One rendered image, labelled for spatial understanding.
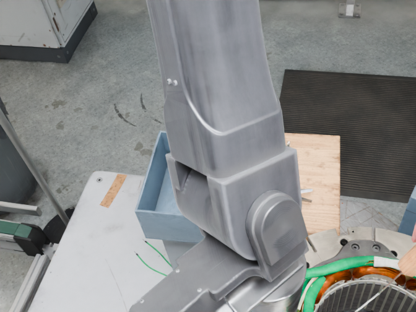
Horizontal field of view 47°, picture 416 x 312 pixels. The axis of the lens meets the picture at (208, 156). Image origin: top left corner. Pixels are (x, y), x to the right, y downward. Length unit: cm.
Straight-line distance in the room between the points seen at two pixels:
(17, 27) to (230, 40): 262
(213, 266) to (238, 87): 12
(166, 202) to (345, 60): 191
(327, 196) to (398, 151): 149
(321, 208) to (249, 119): 47
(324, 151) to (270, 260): 52
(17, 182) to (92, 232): 111
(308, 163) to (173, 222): 23
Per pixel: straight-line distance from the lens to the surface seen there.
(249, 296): 34
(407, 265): 43
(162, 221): 77
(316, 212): 73
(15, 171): 215
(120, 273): 104
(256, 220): 28
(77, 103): 261
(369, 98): 242
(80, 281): 106
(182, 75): 27
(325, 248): 67
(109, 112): 250
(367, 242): 67
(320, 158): 79
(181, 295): 32
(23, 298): 120
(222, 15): 27
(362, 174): 212
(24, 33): 286
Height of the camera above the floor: 168
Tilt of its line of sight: 50 degrees down
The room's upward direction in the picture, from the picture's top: 10 degrees counter-clockwise
